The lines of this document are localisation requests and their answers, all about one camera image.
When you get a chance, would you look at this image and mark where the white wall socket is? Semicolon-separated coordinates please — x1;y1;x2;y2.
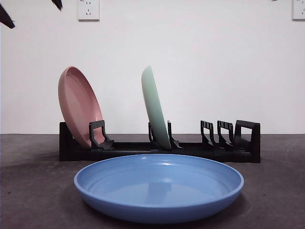
292;0;305;21
78;0;100;21

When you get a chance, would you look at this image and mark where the black plastic plate rack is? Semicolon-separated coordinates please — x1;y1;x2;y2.
59;120;261;164

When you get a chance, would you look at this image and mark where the green round plate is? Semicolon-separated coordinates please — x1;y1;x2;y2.
141;65;172;150

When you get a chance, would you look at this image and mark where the pink round plate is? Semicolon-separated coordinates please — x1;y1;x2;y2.
58;66;105;148

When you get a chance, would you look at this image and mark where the blue round plate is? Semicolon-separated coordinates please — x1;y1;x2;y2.
73;154;245;224

